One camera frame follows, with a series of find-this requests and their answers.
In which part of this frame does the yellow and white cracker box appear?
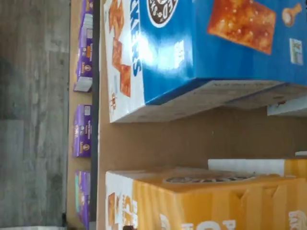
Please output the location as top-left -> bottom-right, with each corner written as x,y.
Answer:
105,167 -> 307,230

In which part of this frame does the purple Annie's box, teal label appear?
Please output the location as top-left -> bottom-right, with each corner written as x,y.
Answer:
74,170 -> 91,230

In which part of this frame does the purple Annie's box, maroon label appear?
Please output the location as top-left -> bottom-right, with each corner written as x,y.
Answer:
72,104 -> 92,158

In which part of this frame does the blue and white cracker box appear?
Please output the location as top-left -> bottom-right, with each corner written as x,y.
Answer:
103,0 -> 307,124

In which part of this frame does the purple Annie's box, orange label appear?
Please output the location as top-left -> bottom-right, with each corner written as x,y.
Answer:
73,0 -> 94,93

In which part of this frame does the white cardboard box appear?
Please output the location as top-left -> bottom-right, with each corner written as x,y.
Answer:
267,95 -> 307,117

